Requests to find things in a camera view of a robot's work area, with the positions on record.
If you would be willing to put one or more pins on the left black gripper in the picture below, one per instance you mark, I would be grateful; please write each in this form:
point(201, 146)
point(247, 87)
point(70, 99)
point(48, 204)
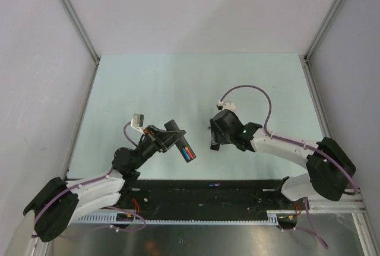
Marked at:
point(167, 138)

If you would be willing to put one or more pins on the black battery compartment cover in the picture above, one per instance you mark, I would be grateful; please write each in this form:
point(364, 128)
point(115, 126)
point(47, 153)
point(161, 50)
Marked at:
point(215, 145)

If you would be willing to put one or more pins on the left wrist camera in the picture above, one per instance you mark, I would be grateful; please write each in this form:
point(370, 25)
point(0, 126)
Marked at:
point(137, 122)

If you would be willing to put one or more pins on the right aluminium frame post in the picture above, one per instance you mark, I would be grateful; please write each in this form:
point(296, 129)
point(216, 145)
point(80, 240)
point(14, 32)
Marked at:
point(323, 28)

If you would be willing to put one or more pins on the left aluminium frame post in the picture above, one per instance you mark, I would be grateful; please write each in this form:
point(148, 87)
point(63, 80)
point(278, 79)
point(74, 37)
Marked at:
point(80, 29)

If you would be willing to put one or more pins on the black remote control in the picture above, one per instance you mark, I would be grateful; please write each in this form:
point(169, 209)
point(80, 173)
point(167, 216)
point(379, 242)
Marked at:
point(181, 142)

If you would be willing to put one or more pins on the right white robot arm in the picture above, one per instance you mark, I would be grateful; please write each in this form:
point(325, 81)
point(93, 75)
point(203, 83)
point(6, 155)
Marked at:
point(326, 163)

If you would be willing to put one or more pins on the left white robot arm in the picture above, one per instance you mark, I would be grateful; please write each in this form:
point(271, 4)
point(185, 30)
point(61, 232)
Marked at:
point(59, 202)

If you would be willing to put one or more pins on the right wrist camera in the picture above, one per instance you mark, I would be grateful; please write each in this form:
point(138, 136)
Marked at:
point(221, 105)

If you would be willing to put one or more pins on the aluminium frame post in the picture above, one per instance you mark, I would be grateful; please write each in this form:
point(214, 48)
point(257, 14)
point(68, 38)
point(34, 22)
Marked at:
point(80, 29)
point(323, 28)

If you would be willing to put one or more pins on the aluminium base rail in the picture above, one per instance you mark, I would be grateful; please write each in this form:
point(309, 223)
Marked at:
point(347, 204)

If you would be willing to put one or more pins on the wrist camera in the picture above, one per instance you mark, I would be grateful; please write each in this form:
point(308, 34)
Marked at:
point(221, 105)
point(137, 122)

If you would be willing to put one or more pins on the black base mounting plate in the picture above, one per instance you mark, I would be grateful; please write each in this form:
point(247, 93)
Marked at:
point(196, 201)

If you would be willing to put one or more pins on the red orange AAA battery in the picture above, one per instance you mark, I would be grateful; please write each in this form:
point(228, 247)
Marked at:
point(191, 156)

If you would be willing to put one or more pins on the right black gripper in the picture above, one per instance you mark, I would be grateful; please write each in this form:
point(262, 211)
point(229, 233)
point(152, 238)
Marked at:
point(215, 132)

